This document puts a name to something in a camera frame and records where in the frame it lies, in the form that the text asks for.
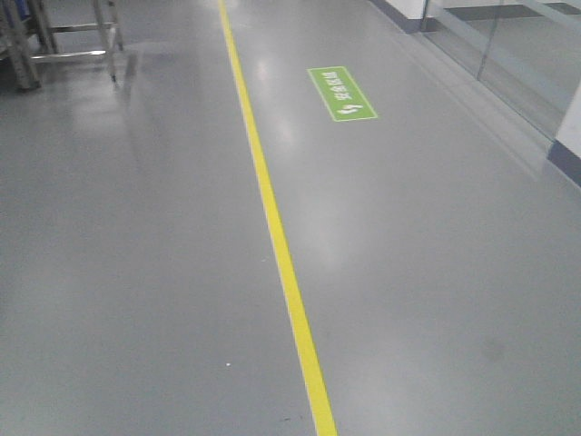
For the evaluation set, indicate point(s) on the glass partition wall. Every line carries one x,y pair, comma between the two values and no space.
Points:
526,52

